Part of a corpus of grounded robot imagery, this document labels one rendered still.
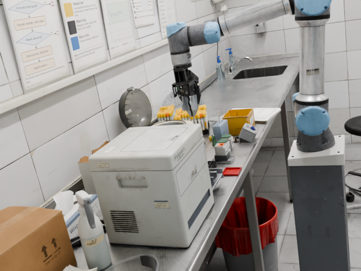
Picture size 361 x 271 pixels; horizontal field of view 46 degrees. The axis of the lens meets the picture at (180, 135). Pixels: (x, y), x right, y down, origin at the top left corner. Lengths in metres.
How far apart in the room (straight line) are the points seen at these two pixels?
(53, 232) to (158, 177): 0.33
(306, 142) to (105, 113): 0.94
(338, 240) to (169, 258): 0.86
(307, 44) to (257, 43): 2.64
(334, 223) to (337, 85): 2.45
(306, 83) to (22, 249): 1.05
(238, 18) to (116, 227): 0.88
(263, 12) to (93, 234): 0.99
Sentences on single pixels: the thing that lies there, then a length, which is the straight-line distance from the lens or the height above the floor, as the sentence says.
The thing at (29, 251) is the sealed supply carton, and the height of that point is 1.01.
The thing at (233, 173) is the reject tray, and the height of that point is 0.88.
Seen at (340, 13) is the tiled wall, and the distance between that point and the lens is 4.07.
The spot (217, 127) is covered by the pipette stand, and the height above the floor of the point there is 0.97.
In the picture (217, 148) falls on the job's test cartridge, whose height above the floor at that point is 0.94.
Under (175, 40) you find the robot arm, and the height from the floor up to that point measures 1.43.
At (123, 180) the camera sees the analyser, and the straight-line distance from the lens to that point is 1.29.
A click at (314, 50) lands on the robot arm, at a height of 1.32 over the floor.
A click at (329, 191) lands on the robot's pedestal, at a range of 1.80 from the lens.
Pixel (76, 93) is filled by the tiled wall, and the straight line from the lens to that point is 1.90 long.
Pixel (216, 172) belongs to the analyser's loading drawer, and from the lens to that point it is 1.59.
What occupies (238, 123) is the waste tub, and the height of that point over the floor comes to 0.94.
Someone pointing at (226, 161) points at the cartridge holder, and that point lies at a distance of 1.83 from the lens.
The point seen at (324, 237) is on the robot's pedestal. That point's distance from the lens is 1.91.
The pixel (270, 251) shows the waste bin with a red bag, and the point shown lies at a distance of 2.35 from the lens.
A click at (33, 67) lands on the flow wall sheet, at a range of 1.70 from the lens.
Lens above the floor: 1.57
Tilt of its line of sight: 18 degrees down
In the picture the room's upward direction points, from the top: 10 degrees counter-clockwise
